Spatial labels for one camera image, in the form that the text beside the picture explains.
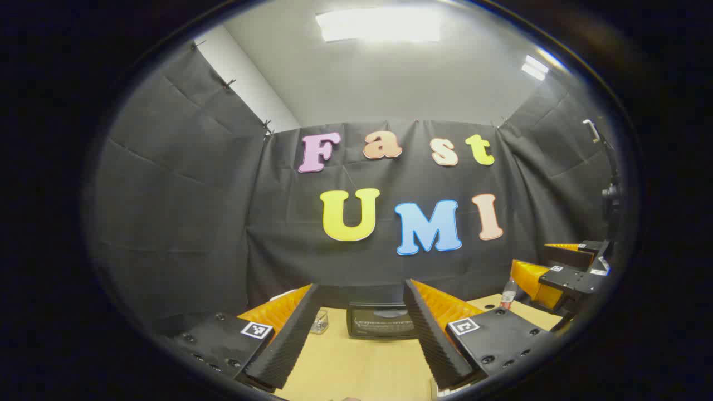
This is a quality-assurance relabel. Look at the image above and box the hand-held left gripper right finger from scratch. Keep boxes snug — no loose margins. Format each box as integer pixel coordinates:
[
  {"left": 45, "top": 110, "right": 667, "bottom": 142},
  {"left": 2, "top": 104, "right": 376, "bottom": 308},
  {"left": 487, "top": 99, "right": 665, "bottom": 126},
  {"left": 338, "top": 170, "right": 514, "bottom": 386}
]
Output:
[{"left": 402, "top": 278, "right": 559, "bottom": 392}]

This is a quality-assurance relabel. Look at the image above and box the clear bottle with red label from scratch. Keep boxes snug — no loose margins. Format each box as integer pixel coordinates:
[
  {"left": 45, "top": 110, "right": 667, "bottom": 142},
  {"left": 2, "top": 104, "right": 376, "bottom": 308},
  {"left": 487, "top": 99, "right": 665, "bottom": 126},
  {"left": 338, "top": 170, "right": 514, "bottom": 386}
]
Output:
[{"left": 501, "top": 277, "right": 519, "bottom": 310}]

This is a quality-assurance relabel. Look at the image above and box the black backdrop cloth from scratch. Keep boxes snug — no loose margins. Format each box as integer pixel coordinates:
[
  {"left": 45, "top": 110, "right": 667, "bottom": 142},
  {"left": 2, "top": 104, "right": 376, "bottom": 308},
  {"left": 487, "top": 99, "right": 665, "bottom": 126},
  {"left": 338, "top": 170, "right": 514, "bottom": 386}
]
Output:
[{"left": 92, "top": 42, "right": 619, "bottom": 335}]

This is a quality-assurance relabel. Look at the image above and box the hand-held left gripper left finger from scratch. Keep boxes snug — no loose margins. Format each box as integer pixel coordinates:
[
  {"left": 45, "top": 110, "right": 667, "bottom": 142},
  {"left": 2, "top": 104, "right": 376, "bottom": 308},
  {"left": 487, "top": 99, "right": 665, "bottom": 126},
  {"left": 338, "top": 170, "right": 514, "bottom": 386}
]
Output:
[{"left": 166, "top": 283, "right": 324, "bottom": 390}]

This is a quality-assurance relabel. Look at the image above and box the small ceiling light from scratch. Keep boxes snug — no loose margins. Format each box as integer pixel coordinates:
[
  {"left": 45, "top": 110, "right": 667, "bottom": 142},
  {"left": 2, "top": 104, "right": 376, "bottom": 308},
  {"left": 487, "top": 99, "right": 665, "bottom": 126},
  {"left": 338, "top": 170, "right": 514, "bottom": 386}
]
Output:
[{"left": 520, "top": 54, "right": 550, "bottom": 82}]

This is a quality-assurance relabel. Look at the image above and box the black electric oven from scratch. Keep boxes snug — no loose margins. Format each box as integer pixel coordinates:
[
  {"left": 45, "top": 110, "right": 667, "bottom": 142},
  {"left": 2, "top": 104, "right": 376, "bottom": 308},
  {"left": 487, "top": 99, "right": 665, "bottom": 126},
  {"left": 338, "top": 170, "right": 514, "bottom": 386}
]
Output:
[{"left": 346, "top": 302, "right": 418, "bottom": 339}]

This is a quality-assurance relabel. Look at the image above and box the large ceiling light panel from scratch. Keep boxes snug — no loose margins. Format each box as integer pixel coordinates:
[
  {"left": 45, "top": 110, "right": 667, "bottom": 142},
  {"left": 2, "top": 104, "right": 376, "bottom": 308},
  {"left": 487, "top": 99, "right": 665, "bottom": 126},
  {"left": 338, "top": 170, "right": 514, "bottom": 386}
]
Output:
[{"left": 315, "top": 8, "right": 442, "bottom": 43}]

